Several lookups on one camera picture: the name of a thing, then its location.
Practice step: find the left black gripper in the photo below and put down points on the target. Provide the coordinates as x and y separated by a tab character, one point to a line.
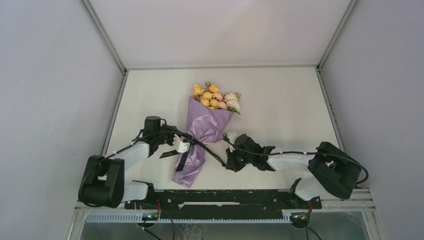
173	131

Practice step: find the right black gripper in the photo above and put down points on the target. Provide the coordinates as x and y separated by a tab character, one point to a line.
231	164

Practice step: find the pink wrapping paper sheet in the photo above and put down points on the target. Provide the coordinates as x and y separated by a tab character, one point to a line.
207	126

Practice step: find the white fake flower stem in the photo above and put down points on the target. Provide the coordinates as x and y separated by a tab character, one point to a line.
232	102

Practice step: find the yellow fake flower stem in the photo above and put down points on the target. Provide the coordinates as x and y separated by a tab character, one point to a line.
204	93

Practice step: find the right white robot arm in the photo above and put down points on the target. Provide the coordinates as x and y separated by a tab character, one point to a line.
332	170

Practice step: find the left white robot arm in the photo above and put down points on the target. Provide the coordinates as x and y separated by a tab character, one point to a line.
103	181

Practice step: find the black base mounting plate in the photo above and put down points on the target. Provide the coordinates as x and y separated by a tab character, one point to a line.
223	203

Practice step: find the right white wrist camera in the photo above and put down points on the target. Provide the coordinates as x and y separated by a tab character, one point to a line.
230	137

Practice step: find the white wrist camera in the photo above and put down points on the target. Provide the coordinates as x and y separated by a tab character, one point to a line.
230	137
181	144

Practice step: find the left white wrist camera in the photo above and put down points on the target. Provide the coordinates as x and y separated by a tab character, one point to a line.
181	144

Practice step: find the white cable duct strip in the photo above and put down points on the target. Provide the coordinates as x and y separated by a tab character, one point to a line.
127	217

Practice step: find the aluminium frame rail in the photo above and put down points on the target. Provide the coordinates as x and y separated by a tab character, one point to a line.
103	35

